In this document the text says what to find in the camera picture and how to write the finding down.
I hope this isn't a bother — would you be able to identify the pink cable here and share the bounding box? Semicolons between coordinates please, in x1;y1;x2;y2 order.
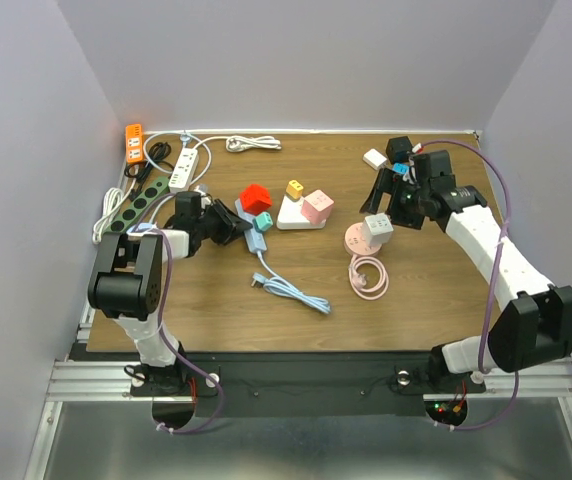
347;254;390;302

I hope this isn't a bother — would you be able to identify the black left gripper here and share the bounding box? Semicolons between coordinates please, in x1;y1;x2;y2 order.
194;199;250;247

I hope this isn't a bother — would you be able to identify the yellow small plug adapter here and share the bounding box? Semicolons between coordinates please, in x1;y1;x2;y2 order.
286;180;304;201

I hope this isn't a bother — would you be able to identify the light blue power strip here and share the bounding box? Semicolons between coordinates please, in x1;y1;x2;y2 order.
235;198;267;254

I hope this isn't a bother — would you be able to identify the blue plug adapter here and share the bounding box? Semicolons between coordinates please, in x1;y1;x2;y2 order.
392;163;410;180

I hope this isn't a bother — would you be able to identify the pink cube socket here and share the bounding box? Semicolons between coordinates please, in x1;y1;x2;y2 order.
301;189;334;225

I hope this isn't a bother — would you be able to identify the white flat charger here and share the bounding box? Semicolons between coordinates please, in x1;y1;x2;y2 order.
362;148;388;170

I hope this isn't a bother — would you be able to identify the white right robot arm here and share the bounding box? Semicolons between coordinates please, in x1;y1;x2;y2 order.
361;146;572;390

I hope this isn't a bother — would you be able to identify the white coiled cable left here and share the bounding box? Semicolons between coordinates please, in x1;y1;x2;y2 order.
91;186;126;245

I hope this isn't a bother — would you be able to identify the white bundled cable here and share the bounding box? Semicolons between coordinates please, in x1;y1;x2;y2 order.
224;134;283;154

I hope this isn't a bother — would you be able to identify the black cube adapter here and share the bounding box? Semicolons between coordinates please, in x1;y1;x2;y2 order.
385;136;413;164

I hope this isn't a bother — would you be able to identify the light blue coiled cable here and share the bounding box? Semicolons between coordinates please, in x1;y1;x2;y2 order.
250;249;333;316

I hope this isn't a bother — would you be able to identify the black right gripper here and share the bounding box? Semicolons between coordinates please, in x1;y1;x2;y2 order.
359;167;430;229

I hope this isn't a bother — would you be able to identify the dark green power strip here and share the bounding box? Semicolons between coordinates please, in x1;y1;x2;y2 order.
106;176;169;233

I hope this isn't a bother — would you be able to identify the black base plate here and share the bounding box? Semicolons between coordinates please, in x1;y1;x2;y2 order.
130;351;487;419

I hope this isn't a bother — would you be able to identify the round pink socket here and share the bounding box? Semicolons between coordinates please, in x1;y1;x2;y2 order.
344;223;382;257

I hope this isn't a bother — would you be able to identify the orange power strip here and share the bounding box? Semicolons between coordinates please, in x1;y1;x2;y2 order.
125;123;143;165

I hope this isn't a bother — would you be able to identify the white long power strip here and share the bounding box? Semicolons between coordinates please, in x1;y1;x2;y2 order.
168;147;199;193

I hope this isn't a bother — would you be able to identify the red cube socket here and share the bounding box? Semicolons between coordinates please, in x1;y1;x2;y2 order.
239;184;273;216

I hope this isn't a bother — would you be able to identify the teal small plug adapter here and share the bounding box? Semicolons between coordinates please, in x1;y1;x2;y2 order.
253;211;274;233

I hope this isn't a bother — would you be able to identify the white cube socket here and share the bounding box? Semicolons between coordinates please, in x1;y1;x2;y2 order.
362;213;394;247

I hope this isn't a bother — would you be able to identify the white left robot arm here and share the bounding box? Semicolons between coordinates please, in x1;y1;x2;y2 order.
87;191;252;396

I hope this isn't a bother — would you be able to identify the white triangular power strip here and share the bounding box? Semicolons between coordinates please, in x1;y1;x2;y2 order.
276;195;326;231

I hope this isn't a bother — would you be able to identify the black coiled cable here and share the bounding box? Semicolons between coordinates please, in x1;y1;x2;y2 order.
124;141;173;180

